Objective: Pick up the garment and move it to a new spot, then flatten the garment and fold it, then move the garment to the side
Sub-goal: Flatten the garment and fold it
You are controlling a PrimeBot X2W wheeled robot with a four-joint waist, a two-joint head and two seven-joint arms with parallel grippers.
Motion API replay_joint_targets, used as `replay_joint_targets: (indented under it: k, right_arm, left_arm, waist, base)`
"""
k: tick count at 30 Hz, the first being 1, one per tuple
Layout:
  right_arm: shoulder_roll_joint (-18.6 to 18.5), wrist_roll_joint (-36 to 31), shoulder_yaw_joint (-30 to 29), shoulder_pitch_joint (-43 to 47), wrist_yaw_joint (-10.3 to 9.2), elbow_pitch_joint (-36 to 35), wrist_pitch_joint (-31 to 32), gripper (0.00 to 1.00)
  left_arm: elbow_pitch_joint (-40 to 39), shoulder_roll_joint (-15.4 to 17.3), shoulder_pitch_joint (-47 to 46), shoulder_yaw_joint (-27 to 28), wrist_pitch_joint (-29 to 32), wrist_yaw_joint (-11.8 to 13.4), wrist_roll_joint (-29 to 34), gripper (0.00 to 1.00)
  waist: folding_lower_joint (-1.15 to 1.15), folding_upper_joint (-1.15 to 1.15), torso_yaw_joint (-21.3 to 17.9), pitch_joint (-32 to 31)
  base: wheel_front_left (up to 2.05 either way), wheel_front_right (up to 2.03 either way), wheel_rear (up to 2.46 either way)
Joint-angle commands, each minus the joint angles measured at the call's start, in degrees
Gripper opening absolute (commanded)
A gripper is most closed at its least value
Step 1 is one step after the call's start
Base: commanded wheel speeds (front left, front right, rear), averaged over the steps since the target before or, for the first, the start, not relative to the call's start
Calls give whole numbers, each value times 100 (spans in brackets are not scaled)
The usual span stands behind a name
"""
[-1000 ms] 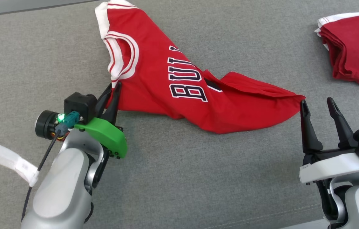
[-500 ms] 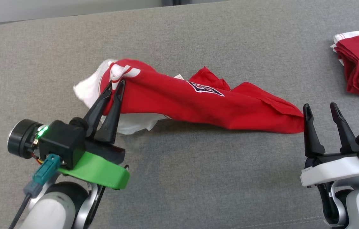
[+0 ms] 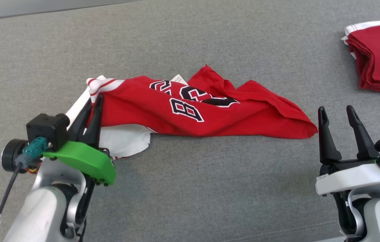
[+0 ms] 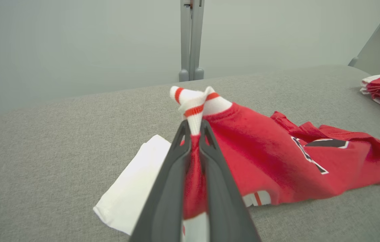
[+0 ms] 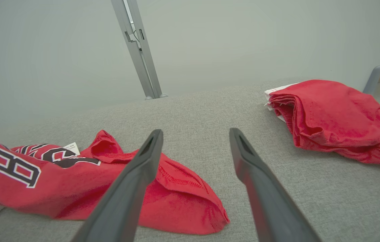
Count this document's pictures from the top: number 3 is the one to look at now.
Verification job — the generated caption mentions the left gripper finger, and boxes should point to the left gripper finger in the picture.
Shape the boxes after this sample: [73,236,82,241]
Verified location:
[68,99,92,138]
[83,95,104,147]

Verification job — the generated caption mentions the left cable with teal plug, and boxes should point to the left cable with teal plug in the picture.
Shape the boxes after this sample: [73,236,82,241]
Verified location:
[0,137,49,242]

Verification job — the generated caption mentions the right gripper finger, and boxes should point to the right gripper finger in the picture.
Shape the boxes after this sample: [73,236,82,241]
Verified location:
[318,106,342,165]
[346,105,380,160]

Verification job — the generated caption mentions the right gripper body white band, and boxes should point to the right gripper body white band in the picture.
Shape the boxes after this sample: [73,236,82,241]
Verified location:
[315,158,380,196]

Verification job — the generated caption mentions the red jersey with black numbers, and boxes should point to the red jersey with black numbers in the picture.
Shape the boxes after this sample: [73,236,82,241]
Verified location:
[65,65,318,160]

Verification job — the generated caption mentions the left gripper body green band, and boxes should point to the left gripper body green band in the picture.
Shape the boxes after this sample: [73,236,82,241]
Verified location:
[42,140,117,186]

